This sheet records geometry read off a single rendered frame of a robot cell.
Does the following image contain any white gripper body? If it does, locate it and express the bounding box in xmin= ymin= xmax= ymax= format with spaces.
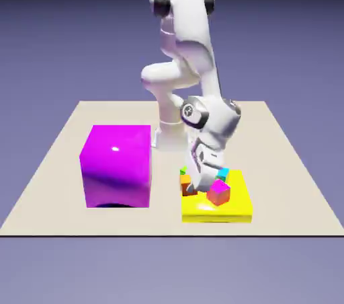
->
xmin=183 ymin=153 xmax=224 ymax=194

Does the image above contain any small orange cube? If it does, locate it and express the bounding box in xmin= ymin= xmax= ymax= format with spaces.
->
xmin=179 ymin=174 xmax=199 ymax=197

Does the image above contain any small cyan cube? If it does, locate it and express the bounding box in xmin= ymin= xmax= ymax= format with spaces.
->
xmin=216 ymin=167 xmax=230 ymax=183

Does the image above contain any small magenta cube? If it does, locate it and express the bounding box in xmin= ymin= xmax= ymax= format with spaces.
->
xmin=206 ymin=178 xmax=232 ymax=207

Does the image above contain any large yellow box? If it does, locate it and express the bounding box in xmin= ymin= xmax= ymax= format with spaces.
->
xmin=181 ymin=169 xmax=253 ymax=224

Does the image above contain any large magenta box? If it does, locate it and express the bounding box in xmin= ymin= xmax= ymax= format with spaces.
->
xmin=79 ymin=124 xmax=152 ymax=209

